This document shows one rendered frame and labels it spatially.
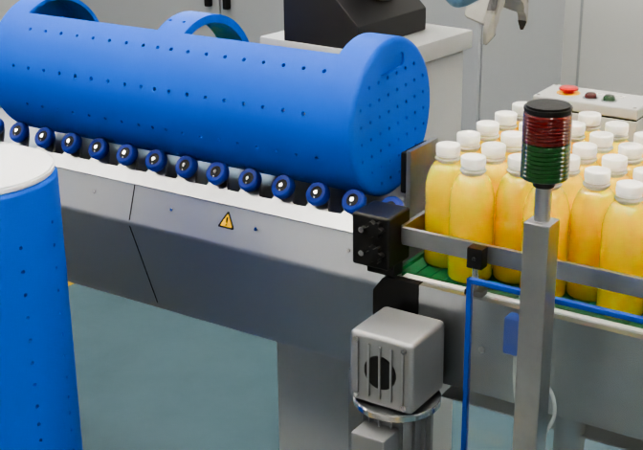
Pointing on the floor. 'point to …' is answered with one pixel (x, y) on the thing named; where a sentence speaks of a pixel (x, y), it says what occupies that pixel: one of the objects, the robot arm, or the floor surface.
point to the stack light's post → (535, 333)
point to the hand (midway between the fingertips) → (507, 38)
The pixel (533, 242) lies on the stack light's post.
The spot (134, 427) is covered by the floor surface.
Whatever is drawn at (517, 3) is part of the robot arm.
